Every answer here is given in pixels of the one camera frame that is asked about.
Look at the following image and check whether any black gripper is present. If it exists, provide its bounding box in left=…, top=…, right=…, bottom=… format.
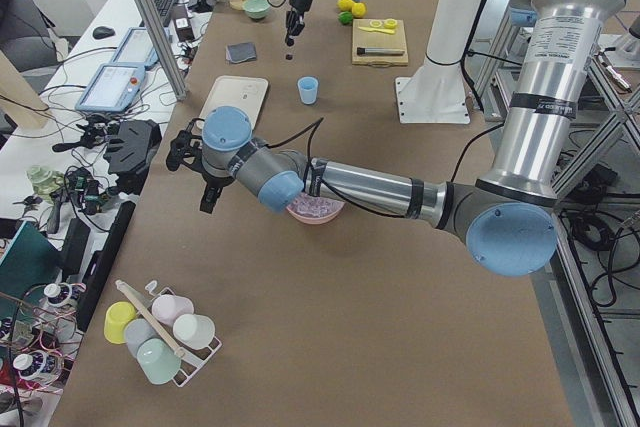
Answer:
left=286, top=0, right=313, bottom=38
left=199, top=172, right=234, bottom=213

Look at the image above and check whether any light blue plastic cup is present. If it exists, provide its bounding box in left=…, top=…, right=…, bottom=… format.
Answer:
left=297, top=76, right=319, bottom=105

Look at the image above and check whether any clear ice cubes pile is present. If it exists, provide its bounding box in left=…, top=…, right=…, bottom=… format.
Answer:
left=290, top=193, right=344, bottom=218

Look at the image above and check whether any pink cup on rack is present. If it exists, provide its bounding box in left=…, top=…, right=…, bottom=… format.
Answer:
left=151, top=294, right=194, bottom=327

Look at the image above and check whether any white cup on rack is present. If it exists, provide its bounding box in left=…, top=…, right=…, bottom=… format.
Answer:
left=172, top=314, right=216, bottom=350

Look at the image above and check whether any yellow cup on rack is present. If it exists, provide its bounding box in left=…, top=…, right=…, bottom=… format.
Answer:
left=103, top=301, right=137, bottom=345

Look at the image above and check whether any grey cup on rack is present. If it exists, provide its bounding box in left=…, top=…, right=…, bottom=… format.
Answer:
left=124, top=318, right=156, bottom=358

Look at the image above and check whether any mint cup on rack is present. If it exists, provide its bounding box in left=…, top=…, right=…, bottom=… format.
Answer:
left=136, top=338, right=181, bottom=385

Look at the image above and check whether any mint green bowl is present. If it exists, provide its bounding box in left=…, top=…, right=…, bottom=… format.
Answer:
left=243, top=0, right=271, bottom=20

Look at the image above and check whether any green lime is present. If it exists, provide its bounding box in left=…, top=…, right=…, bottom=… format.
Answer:
left=338, top=11, right=353, bottom=25

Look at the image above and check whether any yellow lemon far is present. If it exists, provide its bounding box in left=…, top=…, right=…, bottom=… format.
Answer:
left=337, top=0, right=354, bottom=12

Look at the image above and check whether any yellow lemon near board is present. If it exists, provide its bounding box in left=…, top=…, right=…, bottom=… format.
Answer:
left=351, top=2, right=367, bottom=19

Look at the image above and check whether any yellow plastic knife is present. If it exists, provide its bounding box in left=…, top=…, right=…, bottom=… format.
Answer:
left=357, top=26, right=396, bottom=35

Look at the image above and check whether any grey folded cloth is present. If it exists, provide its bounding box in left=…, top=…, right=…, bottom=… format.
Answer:
left=226, top=42, right=257, bottom=64

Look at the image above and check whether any wooden cutting board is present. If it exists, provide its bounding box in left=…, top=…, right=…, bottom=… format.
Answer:
left=351, top=19, right=409, bottom=66

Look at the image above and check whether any steel muddler black tip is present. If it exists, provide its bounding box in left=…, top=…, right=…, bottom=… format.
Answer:
left=356, top=47, right=405, bottom=56

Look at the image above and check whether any cream rabbit serving tray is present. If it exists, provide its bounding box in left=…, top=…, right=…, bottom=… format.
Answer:
left=198, top=75, right=269, bottom=127

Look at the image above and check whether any lemon half lower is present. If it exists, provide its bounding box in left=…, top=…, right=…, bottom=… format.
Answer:
left=383, top=18, right=398, bottom=29

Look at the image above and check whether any pink bowl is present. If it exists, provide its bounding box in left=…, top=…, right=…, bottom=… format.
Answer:
left=286, top=194, right=345, bottom=225

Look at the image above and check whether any teach pendant near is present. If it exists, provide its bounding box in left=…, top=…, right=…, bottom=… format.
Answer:
left=75, top=62, right=146, bottom=113

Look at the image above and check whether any teach pendant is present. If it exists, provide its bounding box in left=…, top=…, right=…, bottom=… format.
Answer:
left=75, top=62, right=146, bottom=113
left=111, top=27, right=159, bottom=69

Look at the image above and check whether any teach pendant far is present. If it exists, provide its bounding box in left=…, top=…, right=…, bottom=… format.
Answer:
left=111, top=27, right=159, bottom=69

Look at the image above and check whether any black computer mouse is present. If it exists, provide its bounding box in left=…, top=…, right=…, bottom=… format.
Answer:
left=92, top=26, right=115, bottom=40

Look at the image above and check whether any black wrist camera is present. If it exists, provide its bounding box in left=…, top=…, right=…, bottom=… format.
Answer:
left=165, top=118, right=205, bottom=174

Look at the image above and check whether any black plastic bracket part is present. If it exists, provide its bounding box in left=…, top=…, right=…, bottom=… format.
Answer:
left=103, top=120, right=162, bottom=195

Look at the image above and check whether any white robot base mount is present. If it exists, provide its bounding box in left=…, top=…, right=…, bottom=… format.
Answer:
left=396, top=0, right=481, bottom=124

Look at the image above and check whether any white wire cup rack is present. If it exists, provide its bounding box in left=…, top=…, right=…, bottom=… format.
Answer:
left=115, top=280, right=222, bottom=387

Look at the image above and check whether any aluminium frame post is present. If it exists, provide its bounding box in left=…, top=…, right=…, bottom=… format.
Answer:
left=134, top=0, right=187, bottom=101

